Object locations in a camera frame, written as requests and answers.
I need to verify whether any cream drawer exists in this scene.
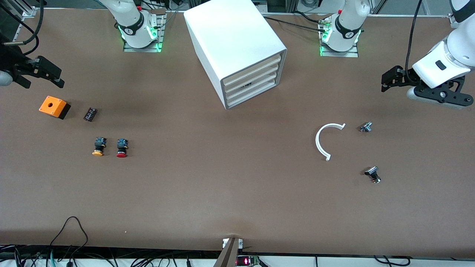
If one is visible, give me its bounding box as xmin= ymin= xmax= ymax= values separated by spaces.
xmin=227 ymin=80 xmax=277 ymax=108
xmin=225 ymin=64 xmax=279 ymax=94
xmin=226 ymin=72 xmax=278 ymax=100
xmin=223 ymin=55 xmax=281 ymax=86

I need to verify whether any orange button box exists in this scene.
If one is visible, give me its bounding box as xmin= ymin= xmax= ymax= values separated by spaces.
xmin=39 ymin=96 xmax=71 ymax=120

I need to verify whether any yellow push button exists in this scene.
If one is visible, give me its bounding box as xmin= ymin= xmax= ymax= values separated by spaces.
xmin=92 ymin=137 xmax=107 ymax=157

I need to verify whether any white drawer cabinet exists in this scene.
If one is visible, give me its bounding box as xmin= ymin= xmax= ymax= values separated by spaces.
xmin=184 ymin=0 xmax=288 ymax=110

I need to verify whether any white curved plastic arc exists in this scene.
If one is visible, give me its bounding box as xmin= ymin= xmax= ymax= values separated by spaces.
xmin=315 ymin=123 xmax=346 ymax=161

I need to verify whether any device with red display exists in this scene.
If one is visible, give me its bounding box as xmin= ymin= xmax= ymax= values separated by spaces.
xmin=237 ymin=256 xmax=261 ymax=267

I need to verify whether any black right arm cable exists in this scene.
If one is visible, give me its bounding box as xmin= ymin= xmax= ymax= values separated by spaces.
xmin=0 ymin=0 xmax=45 ymax=56

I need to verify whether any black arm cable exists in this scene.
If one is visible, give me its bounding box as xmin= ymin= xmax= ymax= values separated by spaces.
xmin=0 ymin=0 xmax=45 ymax=56
xmin=405 ymin=0 xmax=424 ymax=84

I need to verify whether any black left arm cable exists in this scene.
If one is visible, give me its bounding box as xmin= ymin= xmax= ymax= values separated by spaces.
xmin=405 ymin=0 xmax=424 ymax=84

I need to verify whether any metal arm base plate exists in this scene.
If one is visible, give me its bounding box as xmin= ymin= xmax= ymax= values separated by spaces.
xmin=319 ymin=19 xmax=359 ymax=58
xmin=123 ymin=9 xmax=166 ymax=53

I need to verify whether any black looped cable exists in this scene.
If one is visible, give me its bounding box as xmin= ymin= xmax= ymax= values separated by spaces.
xmin=49 ymin=216 xmax=89 ymax=260

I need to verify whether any grey camera mount wedge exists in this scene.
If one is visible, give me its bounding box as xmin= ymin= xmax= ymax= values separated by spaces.
xmin=213 ymin=237 xmax=244 ymax=267

